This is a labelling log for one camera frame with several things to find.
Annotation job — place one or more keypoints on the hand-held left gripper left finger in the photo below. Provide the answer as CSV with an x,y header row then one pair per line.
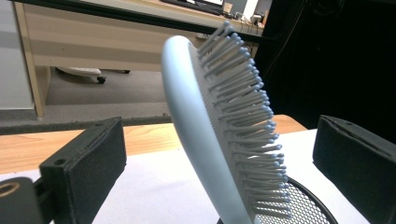
x,y
84,168

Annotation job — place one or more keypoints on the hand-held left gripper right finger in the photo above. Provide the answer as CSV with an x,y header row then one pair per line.
x,y
355,165

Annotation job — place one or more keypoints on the black mesh cup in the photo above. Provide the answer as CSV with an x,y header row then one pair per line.
x,y
305,205

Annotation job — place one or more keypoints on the light blue hairbrush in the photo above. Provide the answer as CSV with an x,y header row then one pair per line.
x,y
193,124

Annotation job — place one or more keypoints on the wooden table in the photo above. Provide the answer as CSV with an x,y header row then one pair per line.
x,y
25,149

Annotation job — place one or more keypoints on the white table cover sheet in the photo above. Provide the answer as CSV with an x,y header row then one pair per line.
x,y
155,186

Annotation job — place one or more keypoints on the office chair base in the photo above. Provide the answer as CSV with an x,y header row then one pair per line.
x,y
81,71

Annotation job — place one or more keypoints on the black curtain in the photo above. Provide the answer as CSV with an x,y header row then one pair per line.
x,y
336,62

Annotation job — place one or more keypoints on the light wooden desk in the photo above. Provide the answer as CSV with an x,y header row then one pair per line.
x,y
93,43

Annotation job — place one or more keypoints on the white cabinet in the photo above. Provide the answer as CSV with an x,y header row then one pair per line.
x,y
12,62

